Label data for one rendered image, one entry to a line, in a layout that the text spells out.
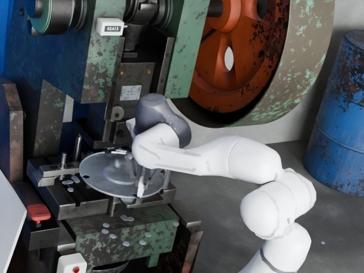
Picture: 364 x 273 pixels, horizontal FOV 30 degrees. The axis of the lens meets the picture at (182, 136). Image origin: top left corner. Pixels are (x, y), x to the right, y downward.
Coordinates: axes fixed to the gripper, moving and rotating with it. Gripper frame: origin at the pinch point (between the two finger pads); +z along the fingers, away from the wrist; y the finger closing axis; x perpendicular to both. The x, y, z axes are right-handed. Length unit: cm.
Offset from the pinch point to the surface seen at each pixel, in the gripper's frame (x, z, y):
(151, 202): -2.0, 3.6, 4.3
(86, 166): 7.5, 6.6, -21.1
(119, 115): 15.6, -12.9, -13.4
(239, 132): 180, 137, 22
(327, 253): 89, 117, 84
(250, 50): 44, -30, 21
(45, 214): -21.4, -1.0, -23.4
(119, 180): 4.1, 4.8, -8.5
